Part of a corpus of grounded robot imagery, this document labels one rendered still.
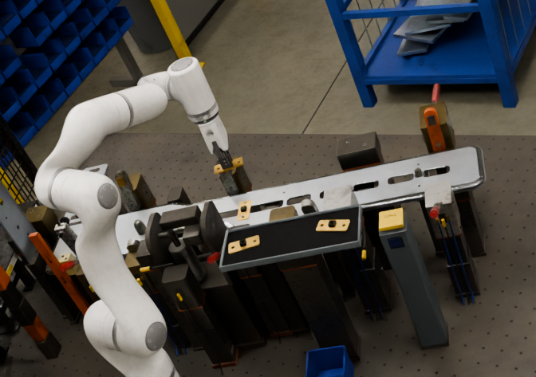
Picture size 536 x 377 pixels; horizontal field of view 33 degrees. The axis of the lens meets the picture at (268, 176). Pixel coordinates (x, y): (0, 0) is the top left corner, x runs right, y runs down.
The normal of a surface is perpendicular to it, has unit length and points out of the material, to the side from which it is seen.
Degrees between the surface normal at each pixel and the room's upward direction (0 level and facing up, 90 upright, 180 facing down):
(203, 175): 0
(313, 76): 0
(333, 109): 0
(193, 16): 90
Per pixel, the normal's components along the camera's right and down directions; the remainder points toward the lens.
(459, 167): -0.34, -0.74
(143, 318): 0.56, -0.32
